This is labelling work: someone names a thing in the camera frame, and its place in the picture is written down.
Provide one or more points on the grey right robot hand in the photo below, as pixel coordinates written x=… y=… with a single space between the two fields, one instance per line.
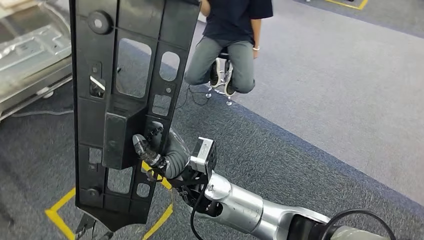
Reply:
x=144 y=149

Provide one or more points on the black plastic car part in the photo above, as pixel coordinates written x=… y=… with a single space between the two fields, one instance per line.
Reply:
x=112 y=139

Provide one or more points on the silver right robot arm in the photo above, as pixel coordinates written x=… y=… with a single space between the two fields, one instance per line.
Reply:
x=238 y=205

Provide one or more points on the steel workbench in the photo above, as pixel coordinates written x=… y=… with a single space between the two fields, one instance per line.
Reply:
x=33 y=89

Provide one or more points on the yellow floor tape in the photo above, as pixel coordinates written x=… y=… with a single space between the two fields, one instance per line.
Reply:
x=61 y=200
x=361 y=6

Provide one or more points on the chrome swivel stool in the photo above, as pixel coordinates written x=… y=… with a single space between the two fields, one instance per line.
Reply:
x=224 y=53

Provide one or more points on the person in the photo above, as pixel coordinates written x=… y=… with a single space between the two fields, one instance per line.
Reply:
x=232 y=20

